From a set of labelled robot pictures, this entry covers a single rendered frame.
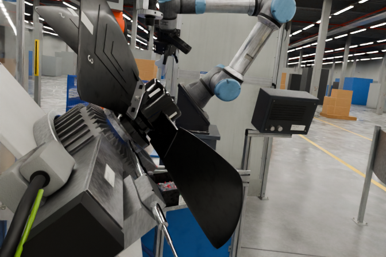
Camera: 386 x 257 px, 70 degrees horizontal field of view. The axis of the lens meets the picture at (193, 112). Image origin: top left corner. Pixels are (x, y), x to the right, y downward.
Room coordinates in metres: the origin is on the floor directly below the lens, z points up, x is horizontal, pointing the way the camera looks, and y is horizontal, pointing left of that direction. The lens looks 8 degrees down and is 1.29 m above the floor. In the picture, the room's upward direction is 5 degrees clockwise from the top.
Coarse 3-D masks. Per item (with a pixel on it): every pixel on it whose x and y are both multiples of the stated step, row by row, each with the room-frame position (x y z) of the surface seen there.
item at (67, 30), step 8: (40, 8) 0.67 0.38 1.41; (48, 8) 0.69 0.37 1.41; (56, 8) 0.72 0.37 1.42; (64, 8) 0.74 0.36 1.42; (40, 16) 0.65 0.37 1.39; (48, 16) 0.67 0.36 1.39; (56, 16) 0.69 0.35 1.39; (72, 16) 0.74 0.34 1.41; (48, 24) 0.66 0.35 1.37; (56, 24) 0.67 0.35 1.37; (64, 24) 0.69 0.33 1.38; (72, 24) 0.72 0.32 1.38; (56, 32) 0.66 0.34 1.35; (64, 32) 0.68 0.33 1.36; (72, 32) 0.69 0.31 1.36; (64, 40) 0.66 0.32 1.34; (72, 40) 0.68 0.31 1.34; (72, 48) 0.66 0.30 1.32
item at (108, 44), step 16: (80, 0) 0.40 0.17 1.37; (96, 0) 0.45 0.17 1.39; (80, 16) 0.38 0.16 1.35; (96, 16) 0.44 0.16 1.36; (112, 16) 0.50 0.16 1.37; (80, 32) 0.37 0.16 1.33; (96, 32) 0.43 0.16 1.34; (112, 32) 0.48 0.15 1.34; (80, 48) 0.37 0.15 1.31; (96, 48) 0.42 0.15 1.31; (112, 48) 0.47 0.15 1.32; (128, 48) 0.55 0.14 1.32; (80, 64) 0.36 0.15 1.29; (96, 64) 0.41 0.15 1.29; (112, 64) 0.47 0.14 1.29; (128, 64) 0.54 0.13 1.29; (80, 80) 0.36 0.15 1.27; (96, 80) 0.41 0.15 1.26; (112, 80) 0.47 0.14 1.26; (128, 80) 0.54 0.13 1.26; (80, 96) 0.35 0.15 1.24; (96, 96) 0.41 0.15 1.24; (112, 96) 0.48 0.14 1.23; (128, 96) 0.55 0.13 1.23
